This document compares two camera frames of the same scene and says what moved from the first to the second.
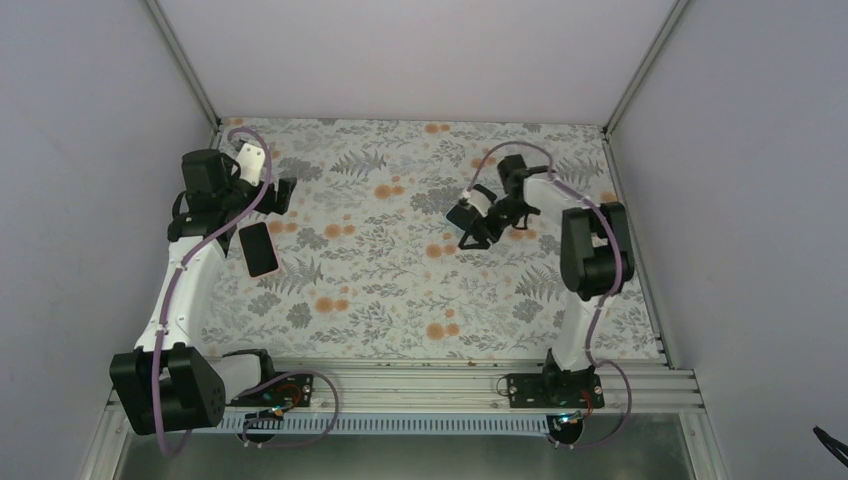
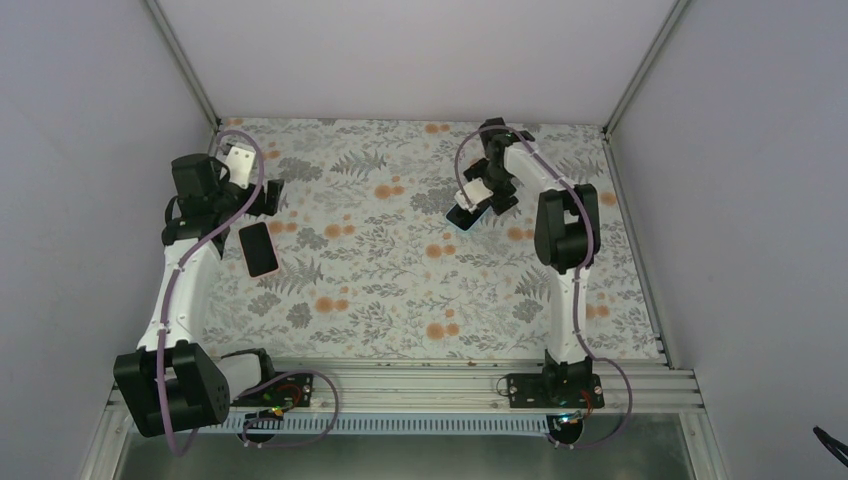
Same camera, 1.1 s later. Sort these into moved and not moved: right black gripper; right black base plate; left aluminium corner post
Moved: right black gripper
Not moved: right black base plate; left aluminium corner post
